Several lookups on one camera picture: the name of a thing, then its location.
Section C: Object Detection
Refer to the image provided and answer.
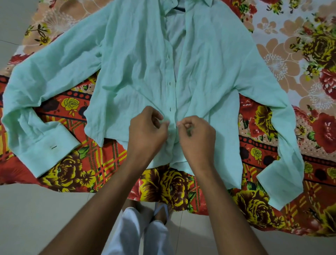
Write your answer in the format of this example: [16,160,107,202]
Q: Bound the person's left hand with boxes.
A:
[126,105,171,165]

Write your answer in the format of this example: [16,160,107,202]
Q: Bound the person's right hand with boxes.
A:
[176,115,217,172]

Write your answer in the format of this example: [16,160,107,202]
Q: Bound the mint green shirt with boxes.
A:
[1,0,305,212]

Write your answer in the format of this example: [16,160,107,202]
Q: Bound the person's left forearm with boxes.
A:
[39,154,156,255]

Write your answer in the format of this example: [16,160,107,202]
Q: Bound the person's right forearm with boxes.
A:
[192,165,269,255]

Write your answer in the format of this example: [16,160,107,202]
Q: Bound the right blue flip-flop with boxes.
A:
[153,202,172,225]

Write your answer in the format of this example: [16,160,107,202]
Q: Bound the light blue jeans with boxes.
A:
[100,207,174,255]

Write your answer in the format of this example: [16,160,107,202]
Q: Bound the red floral bedsheet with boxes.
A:
[0,0,336,237]

